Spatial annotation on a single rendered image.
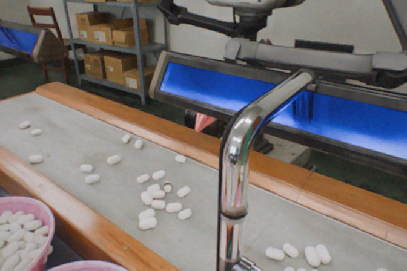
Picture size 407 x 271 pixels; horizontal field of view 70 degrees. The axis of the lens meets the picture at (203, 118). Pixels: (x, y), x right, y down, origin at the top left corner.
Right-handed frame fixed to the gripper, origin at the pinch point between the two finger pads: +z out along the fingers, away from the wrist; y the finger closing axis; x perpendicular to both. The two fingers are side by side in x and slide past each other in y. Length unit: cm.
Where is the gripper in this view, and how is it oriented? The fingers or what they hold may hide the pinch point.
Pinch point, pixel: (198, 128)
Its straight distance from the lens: 77.4
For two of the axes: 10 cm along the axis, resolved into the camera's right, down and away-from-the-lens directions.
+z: -4.6, 8.5, -2.6
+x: 3.9, 4.5, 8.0
